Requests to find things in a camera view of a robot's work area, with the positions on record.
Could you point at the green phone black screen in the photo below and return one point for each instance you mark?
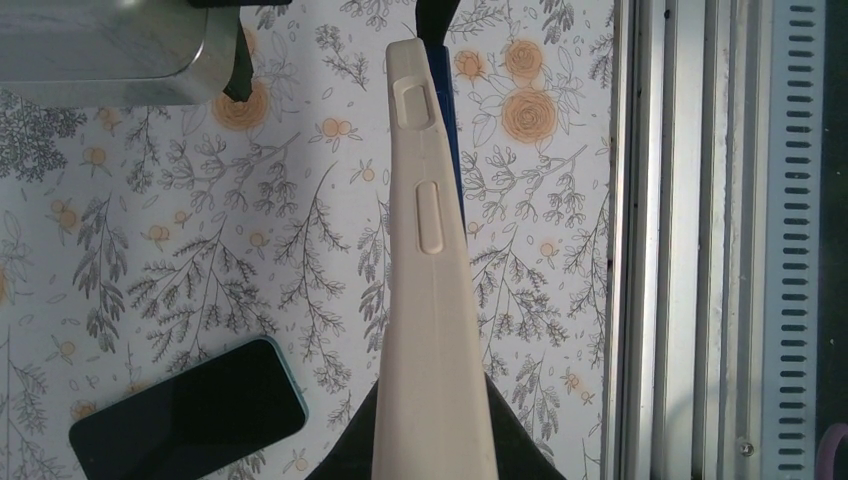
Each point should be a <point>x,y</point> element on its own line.
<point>196,422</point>

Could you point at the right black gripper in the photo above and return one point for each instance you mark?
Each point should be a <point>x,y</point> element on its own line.
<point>239,87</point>

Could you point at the floral patterned table mat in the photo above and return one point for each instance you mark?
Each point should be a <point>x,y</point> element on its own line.
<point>136,242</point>

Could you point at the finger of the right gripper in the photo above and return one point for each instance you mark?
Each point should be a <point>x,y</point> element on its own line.
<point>433,19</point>

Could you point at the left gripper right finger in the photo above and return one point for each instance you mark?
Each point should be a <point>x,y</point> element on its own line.
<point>517,455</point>

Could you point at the aluminium mounting rail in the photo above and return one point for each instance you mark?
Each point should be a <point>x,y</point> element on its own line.
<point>684,375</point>

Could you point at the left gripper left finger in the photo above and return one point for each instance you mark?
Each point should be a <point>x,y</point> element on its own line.
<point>351,456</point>

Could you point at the slotted grey cable duct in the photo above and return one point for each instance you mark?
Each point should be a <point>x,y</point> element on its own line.
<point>792,239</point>

